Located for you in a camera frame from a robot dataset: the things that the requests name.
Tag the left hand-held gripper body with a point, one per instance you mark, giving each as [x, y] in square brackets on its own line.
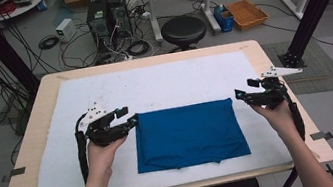
[106, 133]

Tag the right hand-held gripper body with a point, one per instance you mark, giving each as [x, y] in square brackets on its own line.
[271, 97]

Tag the blue t-shirt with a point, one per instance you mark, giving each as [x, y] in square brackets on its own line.
[189, 135]

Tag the person's right hand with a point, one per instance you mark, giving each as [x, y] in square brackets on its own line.
[281, 119]

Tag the person's left hand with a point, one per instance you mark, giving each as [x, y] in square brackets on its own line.
[101, 161]

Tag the white felt mat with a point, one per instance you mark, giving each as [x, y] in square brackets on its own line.
[153, 85]

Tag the grey floor mat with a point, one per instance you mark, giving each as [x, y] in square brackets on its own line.
[331, 81]

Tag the black tape strip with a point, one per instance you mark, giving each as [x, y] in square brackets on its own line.
[321, 135]
[15, 173]

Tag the light wooden table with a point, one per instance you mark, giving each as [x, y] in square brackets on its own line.
[41, 126]

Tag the orange shallow tray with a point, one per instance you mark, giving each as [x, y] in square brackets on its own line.
[247, 14]

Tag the blue box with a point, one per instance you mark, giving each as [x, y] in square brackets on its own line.
[223, 20]

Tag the black round stool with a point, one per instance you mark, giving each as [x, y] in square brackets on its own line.
[183, 30]

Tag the black computer tower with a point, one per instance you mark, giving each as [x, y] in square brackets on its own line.
[98, 25]
[118, 13]

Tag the white power supply box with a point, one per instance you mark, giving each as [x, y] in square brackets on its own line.
[65, 30]

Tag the round white table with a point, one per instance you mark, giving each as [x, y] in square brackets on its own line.
[19, 5]

